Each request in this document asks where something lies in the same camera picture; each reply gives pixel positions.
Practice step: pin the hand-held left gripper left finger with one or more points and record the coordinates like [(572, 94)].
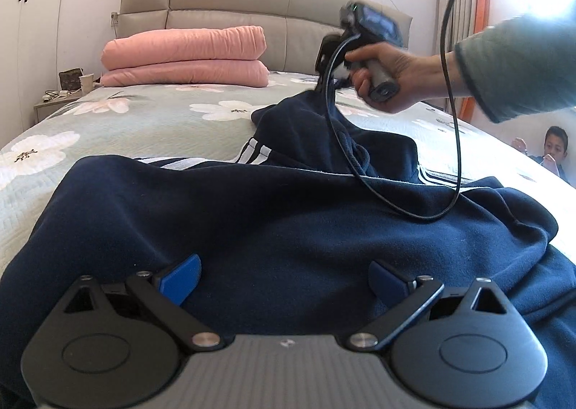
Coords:
[(182, 277)]

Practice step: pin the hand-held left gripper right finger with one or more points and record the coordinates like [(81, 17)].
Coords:
[(386, 283)]

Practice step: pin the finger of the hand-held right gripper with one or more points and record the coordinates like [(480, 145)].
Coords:
[(327, 56)]

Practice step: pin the navy blue striped hoodie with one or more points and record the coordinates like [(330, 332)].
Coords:
[(288, 220)]

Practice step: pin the person's right forearm grey sleeve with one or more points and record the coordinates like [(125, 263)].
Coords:
[(517, 67)]

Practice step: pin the person's right hand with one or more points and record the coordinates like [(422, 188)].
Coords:
[(411, 76)]

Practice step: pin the folded pink quilt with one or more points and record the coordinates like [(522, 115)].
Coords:
[(189, 53)]

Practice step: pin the grey nightstand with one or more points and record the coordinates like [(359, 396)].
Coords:
[(51, 110)]

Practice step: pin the white cup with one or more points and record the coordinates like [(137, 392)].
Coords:
[(86, 84)]

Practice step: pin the brown patterned box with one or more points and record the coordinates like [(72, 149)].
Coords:
[(69, 78)]

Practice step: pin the white wardrobe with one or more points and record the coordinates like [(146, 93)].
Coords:
[(31, 45)]

